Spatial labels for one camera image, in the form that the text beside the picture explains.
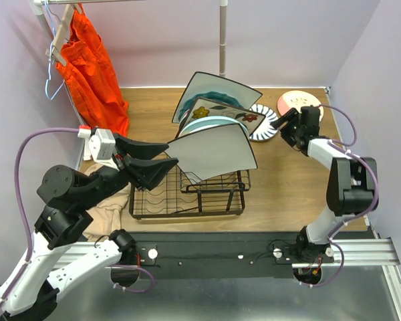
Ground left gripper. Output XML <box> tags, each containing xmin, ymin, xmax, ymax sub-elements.
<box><xmin>80</xmin><ymin>131</ymin><xmax>180</xmax><ymax>209</ymax></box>

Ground pink and cream round plate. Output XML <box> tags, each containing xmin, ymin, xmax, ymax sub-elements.
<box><xmin>277</xmin><ymin>90</ymin><xmax>324</xmax><ymax>120</ymax></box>

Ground blue striped round plate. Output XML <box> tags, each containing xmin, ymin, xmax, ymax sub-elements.
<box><xmin>249</xmin><ymin>104</ymin><xmax>278</xmax><ymax>142</ymax></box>

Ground grey square plate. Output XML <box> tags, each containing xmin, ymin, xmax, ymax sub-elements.
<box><xmin>165</xmin><ymin>124</ymin><xmax>258</xmax><ymax>184</ymax></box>

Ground watermelon round plate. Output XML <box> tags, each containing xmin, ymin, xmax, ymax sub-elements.
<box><xmin>176</xmin><ymin>116</ymin><xmax>249</xmax><ymax>138</ymax></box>

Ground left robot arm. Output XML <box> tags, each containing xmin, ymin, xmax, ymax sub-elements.
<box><xmin>0</xmin><ymin>126</ymin><xmax>178</xmax><ymax>320</ymax></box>

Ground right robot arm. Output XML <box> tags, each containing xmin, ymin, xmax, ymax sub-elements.
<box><xmin>271</xmin><ymin>106</ymin><xmax>379</xmax><ymax>262</ymax></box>

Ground beige cloth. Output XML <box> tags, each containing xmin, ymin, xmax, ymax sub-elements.
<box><xmin>83</xmin><ymin>184</ymin><xmax>130</xmax><ymax>242</ymax></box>

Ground teal rimmed plate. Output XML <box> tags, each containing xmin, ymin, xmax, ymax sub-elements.
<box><xmin>178</xmin><ymin>91</ymin><xmax>243</xmax><ymax>118</ymax></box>

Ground flower square plate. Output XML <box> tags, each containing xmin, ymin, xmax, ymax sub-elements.
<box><xmin>180</xmin><ymin>98</ymin><xmax>266</xmax><ymax>134</ymax></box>

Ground large white square plate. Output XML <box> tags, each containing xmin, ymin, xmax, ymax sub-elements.
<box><xmin>171</xmin><ymin>72</ymin><xmax>262</xmax><ymax>124</ymax></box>

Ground orange shorts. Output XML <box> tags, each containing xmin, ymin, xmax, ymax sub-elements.
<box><xmin>56</xmin><ymin>10</ymin><xmax>130</xmax><ymax>136</ymax></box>

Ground wooden clip hanger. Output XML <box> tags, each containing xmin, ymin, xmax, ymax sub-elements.
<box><xmin>46</xmin><ymin>3</ymin><xmax>82</xmax><ymax>66</ymax></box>

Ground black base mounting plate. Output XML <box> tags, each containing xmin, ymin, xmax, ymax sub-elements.
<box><xmin>131</xmin><ymin>232</ymin><xmax>333</xmax><ymax>280</ymax></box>

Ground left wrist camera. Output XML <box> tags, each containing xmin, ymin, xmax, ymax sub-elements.
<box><xmin>88</xmin><ymin>128</ymin><xmax>116</xmax><ymax>167</ymax></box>

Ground black wire dish rack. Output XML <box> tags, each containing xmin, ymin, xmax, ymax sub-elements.
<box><xmin>128</xmin><ymin>166</ymin><xmax>251</xmax><ymax>221</ymax></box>

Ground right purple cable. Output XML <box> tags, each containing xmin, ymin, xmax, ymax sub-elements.
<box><xmin>299</xmin><ymin>104</ymin><xmax>379</xmax><ymax>288</ymax></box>

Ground purple cable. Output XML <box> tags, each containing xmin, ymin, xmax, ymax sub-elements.
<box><xmin>299</xmin><ymin>104</ymin><xmax>379</xmax><ymax>288</ymax></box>
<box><xmin>0</xmin><ymin>126</ymin><xmax>154</xmax><ymax>321</ymax></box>

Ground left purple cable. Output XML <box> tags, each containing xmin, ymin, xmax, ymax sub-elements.
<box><xmin>0</xmin><ymin>126</ymin><xmax>154</xmax><ymax>321</ymax></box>

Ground blue wire hanger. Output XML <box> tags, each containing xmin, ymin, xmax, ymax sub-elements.
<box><xmin>44</xmin><ymin>1</ymin><xmax>65</xmax><ymax>101</ymax></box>

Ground white clothes rack frame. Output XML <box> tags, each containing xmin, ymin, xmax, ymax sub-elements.
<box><xmin>29</xmin><ymin>0</ymin><xmax>229</xmax><ymax>78</ymax></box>

